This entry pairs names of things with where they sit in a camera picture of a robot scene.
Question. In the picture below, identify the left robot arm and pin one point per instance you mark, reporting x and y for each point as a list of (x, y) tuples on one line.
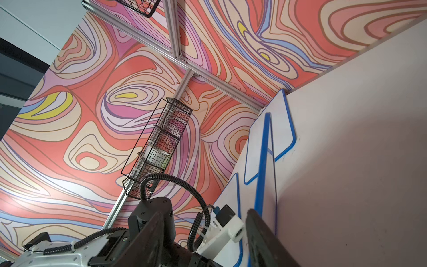
[(104, 247)]

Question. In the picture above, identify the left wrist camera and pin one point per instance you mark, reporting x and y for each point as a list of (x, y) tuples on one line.
[(225, 226)]

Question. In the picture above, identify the back black wire basket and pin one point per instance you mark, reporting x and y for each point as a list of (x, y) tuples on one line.
[(144, 7)]

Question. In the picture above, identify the silver tape roll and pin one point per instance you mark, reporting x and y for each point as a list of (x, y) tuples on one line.
[(159, 158)]

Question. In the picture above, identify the left black wire basket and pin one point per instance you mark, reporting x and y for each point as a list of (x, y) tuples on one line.
[(167, 124)]

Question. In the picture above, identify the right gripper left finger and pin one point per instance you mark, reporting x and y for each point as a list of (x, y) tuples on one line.
[(146, 248)]

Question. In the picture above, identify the black wire basket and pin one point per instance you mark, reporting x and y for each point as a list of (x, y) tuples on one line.
[(144, 7), (167, 124)]

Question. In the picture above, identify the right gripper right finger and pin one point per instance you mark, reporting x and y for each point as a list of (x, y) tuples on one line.
[(265, 248)]

